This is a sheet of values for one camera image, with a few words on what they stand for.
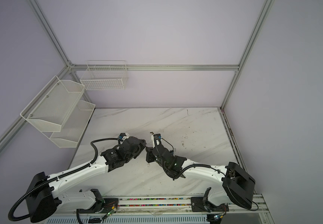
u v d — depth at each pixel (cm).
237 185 42
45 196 39
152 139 70
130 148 59
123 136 72
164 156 57
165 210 73
